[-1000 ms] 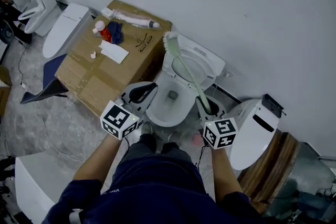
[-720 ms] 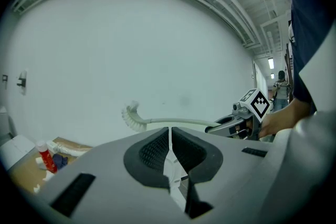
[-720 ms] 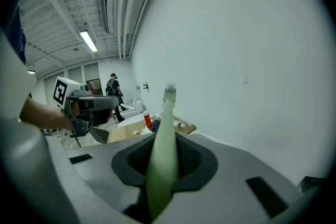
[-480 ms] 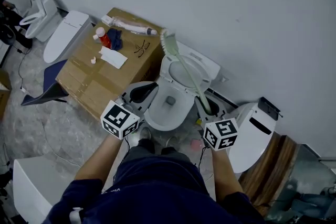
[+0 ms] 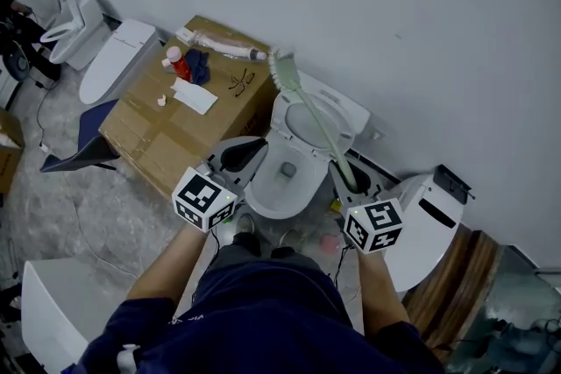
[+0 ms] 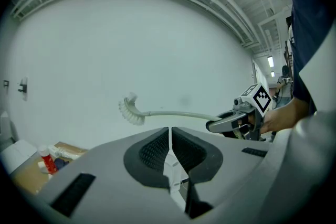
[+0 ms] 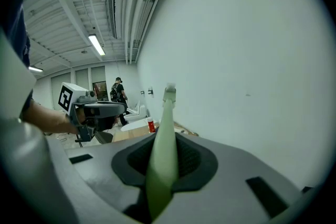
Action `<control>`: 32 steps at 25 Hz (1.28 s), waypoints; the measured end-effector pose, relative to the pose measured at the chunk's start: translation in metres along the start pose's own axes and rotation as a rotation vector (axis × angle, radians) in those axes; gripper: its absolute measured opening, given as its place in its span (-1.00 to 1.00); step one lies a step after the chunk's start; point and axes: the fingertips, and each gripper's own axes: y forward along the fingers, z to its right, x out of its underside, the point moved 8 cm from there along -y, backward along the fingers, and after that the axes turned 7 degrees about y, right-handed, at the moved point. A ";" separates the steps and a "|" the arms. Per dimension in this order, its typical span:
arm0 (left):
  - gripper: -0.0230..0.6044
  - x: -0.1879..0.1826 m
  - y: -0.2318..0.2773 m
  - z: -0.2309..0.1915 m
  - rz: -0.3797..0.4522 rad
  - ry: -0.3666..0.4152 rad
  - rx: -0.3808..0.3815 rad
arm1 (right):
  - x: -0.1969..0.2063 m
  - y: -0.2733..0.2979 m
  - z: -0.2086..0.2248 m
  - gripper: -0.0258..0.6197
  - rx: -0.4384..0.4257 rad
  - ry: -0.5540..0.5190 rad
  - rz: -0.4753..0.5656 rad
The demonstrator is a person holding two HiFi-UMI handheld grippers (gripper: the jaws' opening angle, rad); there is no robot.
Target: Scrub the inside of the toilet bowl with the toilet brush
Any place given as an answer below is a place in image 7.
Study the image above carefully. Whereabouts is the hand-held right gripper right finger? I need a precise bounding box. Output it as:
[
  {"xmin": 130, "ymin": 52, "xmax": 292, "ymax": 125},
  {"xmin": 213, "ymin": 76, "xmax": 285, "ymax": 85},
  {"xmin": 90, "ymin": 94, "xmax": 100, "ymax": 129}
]
[{"xmin": 157, "ymin": 132, "xmax": 314, "ymax": 224}]

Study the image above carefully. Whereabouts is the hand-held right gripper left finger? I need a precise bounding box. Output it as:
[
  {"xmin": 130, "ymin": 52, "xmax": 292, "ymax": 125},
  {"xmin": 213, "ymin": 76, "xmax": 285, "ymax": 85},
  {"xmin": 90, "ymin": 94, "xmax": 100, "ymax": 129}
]
[{"xmin": 60, "ymin": 133, "xmax": 156, "ymax": 224}]

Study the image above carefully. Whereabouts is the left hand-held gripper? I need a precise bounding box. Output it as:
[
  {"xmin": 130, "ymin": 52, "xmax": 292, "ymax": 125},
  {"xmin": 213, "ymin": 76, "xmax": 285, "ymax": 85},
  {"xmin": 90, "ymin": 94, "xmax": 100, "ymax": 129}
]
[{"xmin": 58, "ymin": 82, "xmax": 128, "ymax": 144}]

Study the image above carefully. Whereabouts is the green and white toilet brush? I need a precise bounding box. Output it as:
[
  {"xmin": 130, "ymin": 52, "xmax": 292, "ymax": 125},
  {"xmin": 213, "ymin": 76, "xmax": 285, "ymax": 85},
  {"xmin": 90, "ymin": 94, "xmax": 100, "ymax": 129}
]
[{"xmin": 145, "ymin": 82, "xmax": 180, "ymax": 221}]

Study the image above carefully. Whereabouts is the person's left forearm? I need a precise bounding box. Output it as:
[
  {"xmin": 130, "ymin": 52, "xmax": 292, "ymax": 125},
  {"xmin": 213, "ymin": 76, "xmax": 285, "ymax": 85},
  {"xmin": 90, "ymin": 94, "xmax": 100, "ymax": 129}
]
[{"xmin": 23, "ymin": 98, "xmax": 79, "ymax": 135}]

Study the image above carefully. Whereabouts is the white toilet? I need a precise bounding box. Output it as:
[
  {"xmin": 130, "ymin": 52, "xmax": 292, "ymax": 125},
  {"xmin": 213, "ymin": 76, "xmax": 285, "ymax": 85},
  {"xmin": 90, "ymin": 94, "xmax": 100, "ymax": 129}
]
[{"xmin": 123, "ymin": 100, "xmax": 148, "ymax": 124}]

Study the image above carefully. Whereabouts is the person's left hand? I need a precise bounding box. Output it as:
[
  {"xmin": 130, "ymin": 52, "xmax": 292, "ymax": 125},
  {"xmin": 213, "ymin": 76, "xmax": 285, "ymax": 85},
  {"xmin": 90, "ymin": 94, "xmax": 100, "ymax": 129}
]
[{"xmin": 76, "ymin": 108, "xmax": 87, "ymax": 125}]

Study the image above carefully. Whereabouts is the dark framed doorway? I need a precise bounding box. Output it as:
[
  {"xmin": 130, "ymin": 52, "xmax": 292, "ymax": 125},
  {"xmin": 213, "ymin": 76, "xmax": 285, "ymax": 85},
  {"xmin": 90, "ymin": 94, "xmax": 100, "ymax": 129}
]
[{"xmin": 92, "ymin": 81, "xmax": 109, "ymax": 102}]

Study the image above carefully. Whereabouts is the wooden board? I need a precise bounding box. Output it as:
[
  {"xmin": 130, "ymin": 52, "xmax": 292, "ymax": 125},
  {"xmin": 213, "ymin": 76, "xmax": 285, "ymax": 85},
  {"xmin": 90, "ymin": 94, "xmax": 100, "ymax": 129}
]
[{"xmin": 112, "ymin": 123, "xmax": 160, "ymax": 143}]

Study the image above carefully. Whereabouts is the red bottle with white cap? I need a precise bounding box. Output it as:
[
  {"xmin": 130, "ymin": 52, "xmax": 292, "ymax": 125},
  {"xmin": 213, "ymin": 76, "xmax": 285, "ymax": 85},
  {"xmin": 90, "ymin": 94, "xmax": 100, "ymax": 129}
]
[{"xmin": 147, "ymin": 116, "xmax": 156, "ymax": 134}]

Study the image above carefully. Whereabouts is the bundle of white ceiling pipes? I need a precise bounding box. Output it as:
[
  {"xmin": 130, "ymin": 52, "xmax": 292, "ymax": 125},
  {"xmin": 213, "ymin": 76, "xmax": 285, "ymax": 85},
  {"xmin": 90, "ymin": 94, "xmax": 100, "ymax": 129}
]
[{"xmin": 123, "ymin": 0, "xmax": 186, "ymax": 65}]

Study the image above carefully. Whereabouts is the person's dark blue shirt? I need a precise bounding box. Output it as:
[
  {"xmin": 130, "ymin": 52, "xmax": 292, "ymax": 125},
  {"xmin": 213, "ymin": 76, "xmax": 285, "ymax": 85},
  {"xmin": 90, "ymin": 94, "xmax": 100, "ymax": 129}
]
[{"xmin": 2, "ymin": 0, "xmax": 34, "ymax": 115}]

